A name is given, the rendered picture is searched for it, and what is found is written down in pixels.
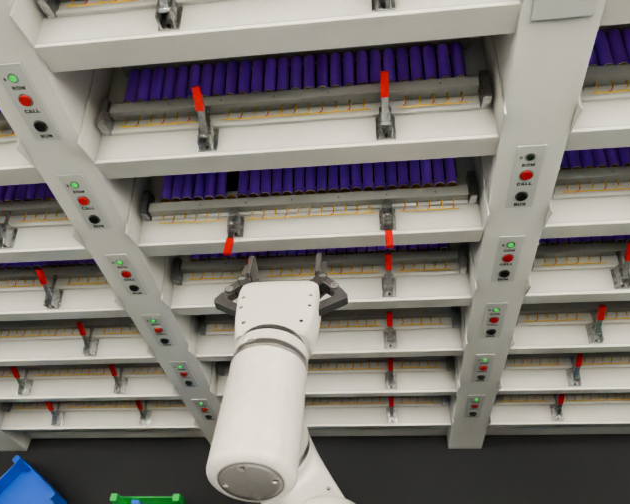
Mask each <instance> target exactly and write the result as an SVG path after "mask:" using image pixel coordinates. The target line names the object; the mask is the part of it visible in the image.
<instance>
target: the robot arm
mask: <svg viewBox="0 0 630 504"><path fill-rule="evenodd" d="M327 274H328V267H327V262H322V253H318V254H316V261H315V277H314V278H312V279H311V280H310V281H274V282H256V281H257V277H258V268H257V263H256V258H255V257H254V256H250V257H249V261H248V265H244V269H243V273H242V275H240V276H238V277H237V281H236V282H234V283H232V284H230V285H229V286H227V287H226V288H225V291H224V292H222V293H220V294H219V295H218V296H217V297H216V298H215V299H214V304H215V307H216V309H218V310H220V311H222V312H225V313H227V314H229V315H232V316H234V317H236V318H235V352H234V353H233V355H232V361H231V364H230V370H229V374H228V378H227V383H226V387H225V391H224V395H223V399H222V403H221V407H220V412H219V416H218V420H217V424H216V428H215V432H214V436H213V441H212V445H211V449H210V453H209V457H208V461H207V465H206V474H207V478H208V480H209V482H210V483H211V484H212V485H213V486H214V487H215V488H216V489H217V490H218V491H219V492H221V493H223V494H224V495H226V496H229V497H231V498H234V499H237V500H241V501H246V502H260V503H261V504H355V503H354V502H352V501H350V500H348V499H346V498H345V497H344V495H343V494H342V492H341V491H340V489H339V488H338V486H337V485H336V483H335V481H334V480H333V478H332V477H331V475H330V473H329V472H328V470H327V468H326V466H325V465H324V463H323V461H322V460H321V458H320V456H319V454H318V452H317V450H316V448H315V446H314V444H313V442H312V439H311V437H310V435H309V432H308V429H307V425H306V420H305V408H304V406H305V392H306V381H307V371H308V360H309V359H310V358H311V356H312V354H313V351H314V348H315V345H316V342H317V338H318V333H319V328H320V322H321V316H322V315H324V314H326V313H329V312H331V311H333V310H336V309H338V308H340V307H343V306H345V305H347V304H348V294H347V293H346V292H345V291H344V290H343V289H342V288H341V287H340V286H339V283H337V282H336V281H334V280H333V279H331V278H329V277H328V275H327ZM326 294H328V295H330V296H331V297H329V298H327V299H324V300H322V301H320V299H321V298H322V297H323V296H324V295H326ZM237 298H238V302H237V303H235V302H233V300H235V299H237Z"/></svg>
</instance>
